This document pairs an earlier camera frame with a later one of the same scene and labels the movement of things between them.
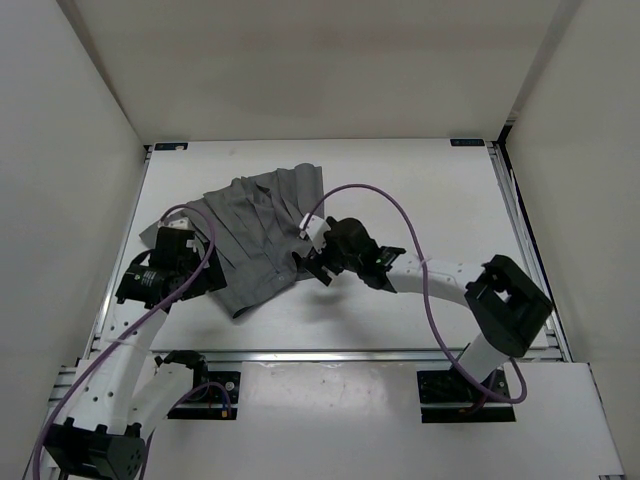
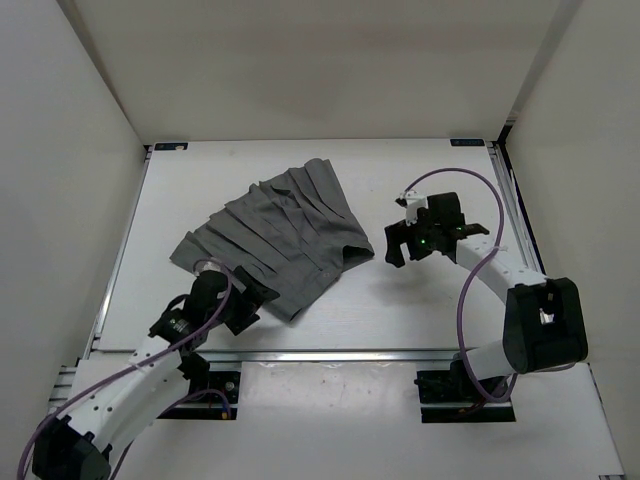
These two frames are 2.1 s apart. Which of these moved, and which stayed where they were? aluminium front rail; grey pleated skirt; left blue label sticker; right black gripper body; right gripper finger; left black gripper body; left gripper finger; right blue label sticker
Moved: left black gripper body; left gripper finger; right gripper finger; grey pleated skirt; right black gripper body
Stayed: aluminium front rail; right blue label sticker; left blue label sticker
